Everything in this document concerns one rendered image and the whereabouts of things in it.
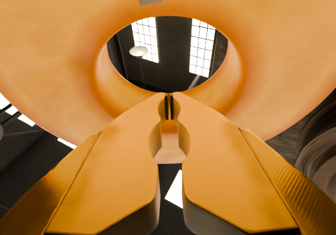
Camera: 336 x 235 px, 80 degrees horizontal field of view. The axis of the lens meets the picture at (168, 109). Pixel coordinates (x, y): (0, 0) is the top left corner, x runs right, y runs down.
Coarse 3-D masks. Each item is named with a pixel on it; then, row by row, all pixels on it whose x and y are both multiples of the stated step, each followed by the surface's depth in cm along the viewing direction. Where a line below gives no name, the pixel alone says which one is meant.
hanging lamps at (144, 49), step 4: (132, 48) 665; (136, 48) 671; (140, 48) 672; (144, 48) 667; (132, 52) 660; (136, 52) 670; (140, 52) 656; (144, 52) 664; (136, 56) 641; (140, 56) 643; (144, 88) 773
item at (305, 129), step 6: (330, 102) 38; (324, 108) 39; (330, 108) 38; (318, 114) 40; (312, 120) 42; (306, 126) 43; (300, 132) 45; (306, 132) 44; (300, 138) 46; (300, 144) 47
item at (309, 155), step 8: (328, 112) 38; (320, 120) 40; (328, 120) 37; (312, 128) 41; (320, 128) 38; (328, 128) 34; (312, 136) 40; (320, 136) 36; (328, 136) 35; (304, 144) 39; (312, 144) 38; (320, 144) 37; (328, 144) 36; (304, 152) 40; (312, 152) 39; (320, 152) 38; (296, 160) 42; (304, 160) 41; (312, 160) 40; (304, 168) 43; (312, 168) 42; (312, 176) 43
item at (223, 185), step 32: (192, 128) 8; (224, 128) 8; (192, 160) 7; (224, 160) 7; (256, 160) 7; (192, 192) 6; (224, 192) 6; (256, 192) 6; (192, 224) 6; (224, 224) 5; (256, 224) 5; (288, 224) 5
